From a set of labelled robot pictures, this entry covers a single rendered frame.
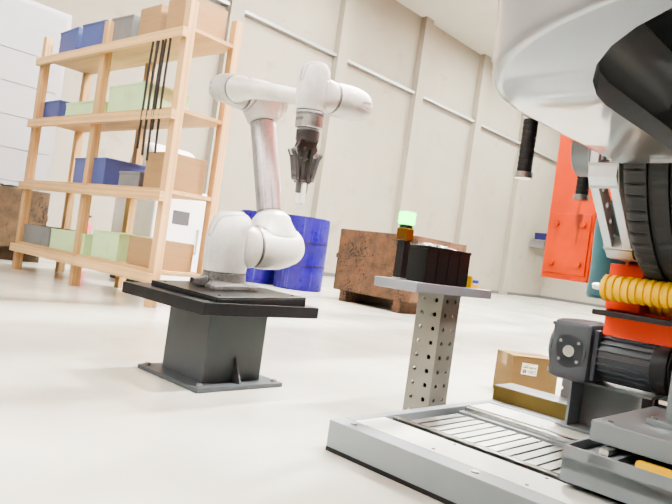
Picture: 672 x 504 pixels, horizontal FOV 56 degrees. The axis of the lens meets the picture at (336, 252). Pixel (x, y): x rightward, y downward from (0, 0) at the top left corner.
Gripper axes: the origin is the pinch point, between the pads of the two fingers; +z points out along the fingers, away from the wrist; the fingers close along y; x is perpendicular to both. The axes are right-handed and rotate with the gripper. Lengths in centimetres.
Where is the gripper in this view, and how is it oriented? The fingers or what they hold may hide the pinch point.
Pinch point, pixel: (300, 193)
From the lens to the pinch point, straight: 202.7
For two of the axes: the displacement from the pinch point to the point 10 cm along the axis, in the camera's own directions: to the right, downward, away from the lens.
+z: -1.2, 9.9, 0.4
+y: -7.2, -0.6, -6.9
